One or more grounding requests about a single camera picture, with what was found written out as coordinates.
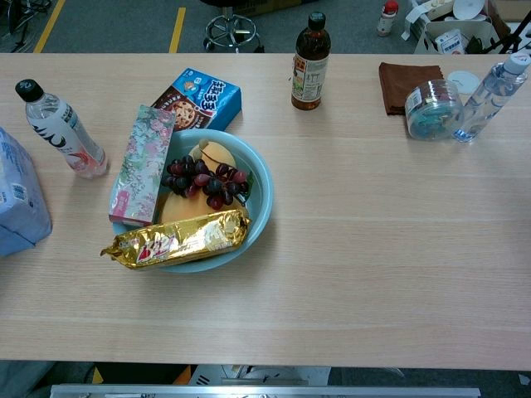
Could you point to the black stand legs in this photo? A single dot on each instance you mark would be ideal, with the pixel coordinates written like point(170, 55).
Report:
point(20, 25)

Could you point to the purple artificial grape bunch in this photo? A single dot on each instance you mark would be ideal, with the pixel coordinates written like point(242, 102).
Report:
point(199, 179)

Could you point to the blue chocolate cookie box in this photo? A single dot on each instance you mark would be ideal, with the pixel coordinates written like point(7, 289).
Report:
point(207, 95)

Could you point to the gold foil biscuit pack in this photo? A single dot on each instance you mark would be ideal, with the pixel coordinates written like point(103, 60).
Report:
point(178, 241)

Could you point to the black tripod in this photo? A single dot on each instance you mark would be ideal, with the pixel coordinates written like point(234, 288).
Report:
point(512, 41)

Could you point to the clear drink bottle black cap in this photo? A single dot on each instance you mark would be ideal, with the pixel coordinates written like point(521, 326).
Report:
point(58, 124)

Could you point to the white round bowl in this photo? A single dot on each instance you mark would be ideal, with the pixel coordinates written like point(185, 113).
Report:
point(468, 8)

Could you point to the light blue plastic bowl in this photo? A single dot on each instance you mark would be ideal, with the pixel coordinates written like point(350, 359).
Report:
point(258, 186)

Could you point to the clear water bottle white cap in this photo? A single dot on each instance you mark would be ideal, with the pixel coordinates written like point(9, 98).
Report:
point(485, 99)

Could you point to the white round lid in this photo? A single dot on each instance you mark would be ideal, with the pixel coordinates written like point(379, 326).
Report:
point(460, 78)

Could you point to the yellow plush dinosaur toy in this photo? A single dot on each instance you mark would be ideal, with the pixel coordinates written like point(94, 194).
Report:
point(186, 207)

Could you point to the white cardboard box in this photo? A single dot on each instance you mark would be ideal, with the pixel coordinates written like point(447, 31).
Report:
point(431, 35)

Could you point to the clear round plastic jar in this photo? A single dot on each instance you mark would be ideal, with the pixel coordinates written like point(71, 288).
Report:
point(431, 112)

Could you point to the chrome stool base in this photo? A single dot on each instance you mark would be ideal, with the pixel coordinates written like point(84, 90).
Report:
point(230, 25)

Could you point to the floral toothpaste box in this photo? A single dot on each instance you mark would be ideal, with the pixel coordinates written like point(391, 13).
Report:
point(141, 166)

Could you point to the blue tissue pack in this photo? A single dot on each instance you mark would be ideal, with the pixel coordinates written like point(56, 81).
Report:
point(16, 199)

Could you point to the red and white bottle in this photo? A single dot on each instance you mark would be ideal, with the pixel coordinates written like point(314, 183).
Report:
point(386, 18)

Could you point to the brown tea bottle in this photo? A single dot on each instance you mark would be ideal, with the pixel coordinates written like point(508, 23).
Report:
point(310, 62)

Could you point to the brown folded cloth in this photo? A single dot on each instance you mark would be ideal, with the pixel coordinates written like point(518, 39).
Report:
point(398, 83)

